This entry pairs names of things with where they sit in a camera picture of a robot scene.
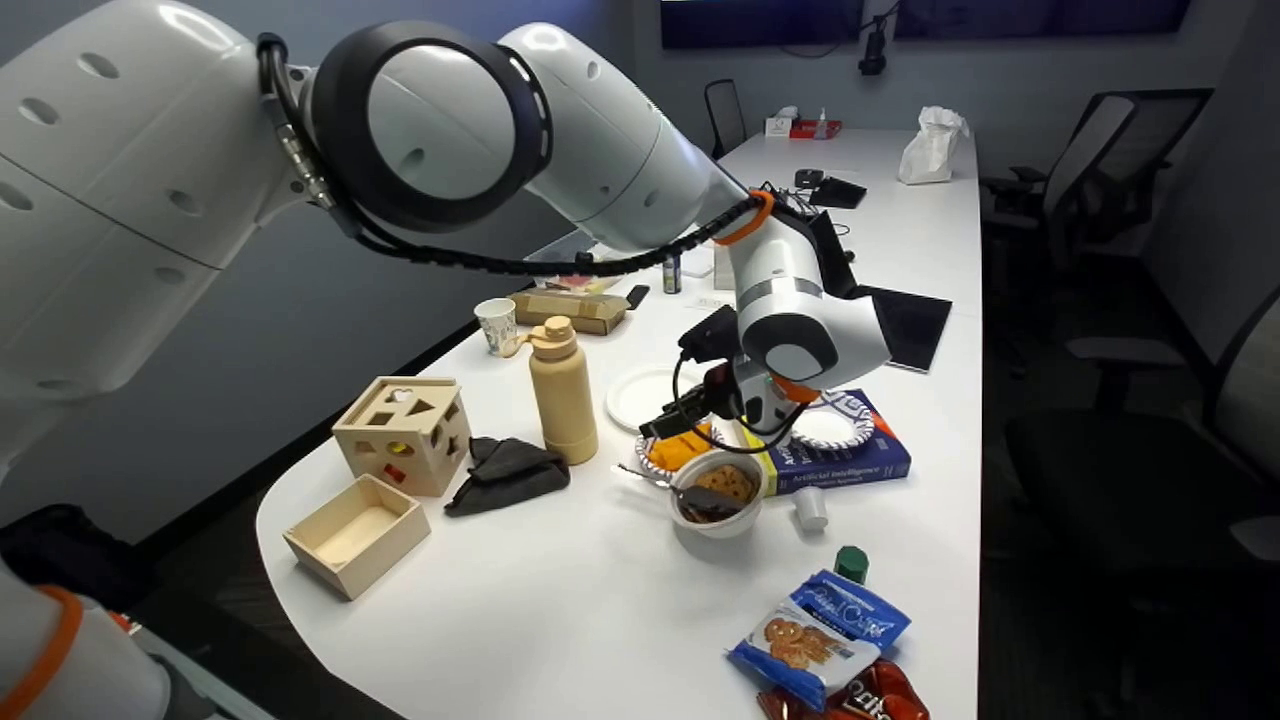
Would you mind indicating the black office chair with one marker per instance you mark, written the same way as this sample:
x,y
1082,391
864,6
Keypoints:
x,y
1179,146
1084,152
721,114
1243,400

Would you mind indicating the open wooden box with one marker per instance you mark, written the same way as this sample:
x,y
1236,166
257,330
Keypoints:
x,y
363,541

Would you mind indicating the black tablet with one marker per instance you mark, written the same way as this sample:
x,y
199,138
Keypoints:
x,y
841,189

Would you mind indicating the white plate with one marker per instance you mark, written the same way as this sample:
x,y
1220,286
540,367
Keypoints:
x,y
633,400

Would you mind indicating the white plastic bag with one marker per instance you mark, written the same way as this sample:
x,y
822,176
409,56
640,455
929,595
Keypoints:
x,y
935,146

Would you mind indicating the clear plastic marker container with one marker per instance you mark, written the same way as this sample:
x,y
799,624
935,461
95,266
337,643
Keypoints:
x,y
582,282

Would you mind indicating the blue box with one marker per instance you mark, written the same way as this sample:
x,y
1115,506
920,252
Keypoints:
x,y
854,465

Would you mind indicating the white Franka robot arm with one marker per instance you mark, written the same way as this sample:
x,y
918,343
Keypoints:
x,y
601,134

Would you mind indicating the white plastic bowl brown snacks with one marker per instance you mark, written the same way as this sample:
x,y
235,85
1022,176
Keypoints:
x,y
724,520

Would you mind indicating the blue snack bag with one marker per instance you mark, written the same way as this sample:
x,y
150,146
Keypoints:
x,y
822,634

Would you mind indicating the brown cardboard box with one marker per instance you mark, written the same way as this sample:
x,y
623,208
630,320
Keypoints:
x,y
574,310

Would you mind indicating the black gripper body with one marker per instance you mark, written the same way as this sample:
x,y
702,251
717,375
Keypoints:
x,y
717,395

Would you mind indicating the small black device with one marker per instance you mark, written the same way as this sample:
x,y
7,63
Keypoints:
x,y
810,176

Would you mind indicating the small green cap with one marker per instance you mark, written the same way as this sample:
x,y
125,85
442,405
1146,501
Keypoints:
x,y
854,562

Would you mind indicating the red flat packet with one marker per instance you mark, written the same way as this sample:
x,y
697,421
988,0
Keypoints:
x,y
818,128

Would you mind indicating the small white bottle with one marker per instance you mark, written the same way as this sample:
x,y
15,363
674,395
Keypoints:
x,y
810,513

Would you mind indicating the tan water bottle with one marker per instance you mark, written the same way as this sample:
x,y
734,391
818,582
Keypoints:
x,y
566,400

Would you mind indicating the wall monitor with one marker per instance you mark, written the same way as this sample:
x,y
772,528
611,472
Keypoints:
x,y
761,18
1042,13

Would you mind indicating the wooden shape sorter cube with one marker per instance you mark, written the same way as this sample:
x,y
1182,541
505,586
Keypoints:
x,y
403,435

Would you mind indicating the black conference camera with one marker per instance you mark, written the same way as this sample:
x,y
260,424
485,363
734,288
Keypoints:
x,y
874,47

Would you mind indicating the red snack bag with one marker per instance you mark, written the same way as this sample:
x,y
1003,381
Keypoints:
x,y
883,699

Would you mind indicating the white bowl orange snacks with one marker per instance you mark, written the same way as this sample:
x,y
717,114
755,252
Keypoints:
x,y
674,451

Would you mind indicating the dark grey cloth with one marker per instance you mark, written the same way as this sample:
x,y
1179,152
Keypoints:
x,y
505,472

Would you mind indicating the white tissue box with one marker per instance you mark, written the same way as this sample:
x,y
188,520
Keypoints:
x,y
780,126

